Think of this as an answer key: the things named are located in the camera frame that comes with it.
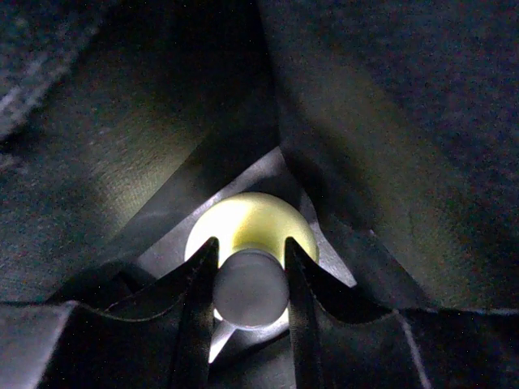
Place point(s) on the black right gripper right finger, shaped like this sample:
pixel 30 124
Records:
pixel 342 339

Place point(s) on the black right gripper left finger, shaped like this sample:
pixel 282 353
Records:
pixel 157 338

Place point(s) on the green bottle white cap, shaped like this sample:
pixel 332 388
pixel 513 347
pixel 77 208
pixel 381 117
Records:
pixel 250 292

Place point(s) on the black canvas bag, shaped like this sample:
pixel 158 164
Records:
pixel 398 119

